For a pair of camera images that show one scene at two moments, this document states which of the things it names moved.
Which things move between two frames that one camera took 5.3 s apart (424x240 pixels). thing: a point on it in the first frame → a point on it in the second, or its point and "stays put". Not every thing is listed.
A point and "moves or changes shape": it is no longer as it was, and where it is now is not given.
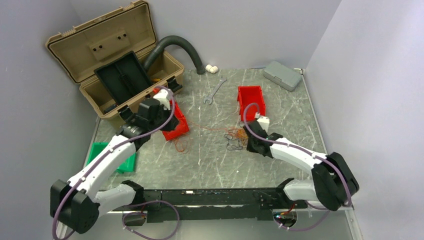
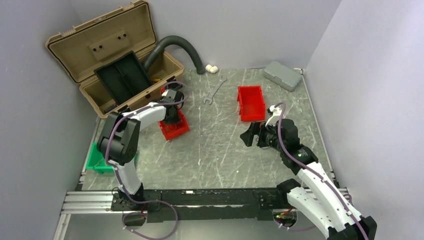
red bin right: x=248 y=94 stays put
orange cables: x=183 y=141 moves or changes shape
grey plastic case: x=284 y=76 stays put
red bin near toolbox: x=181 y=128 stays put
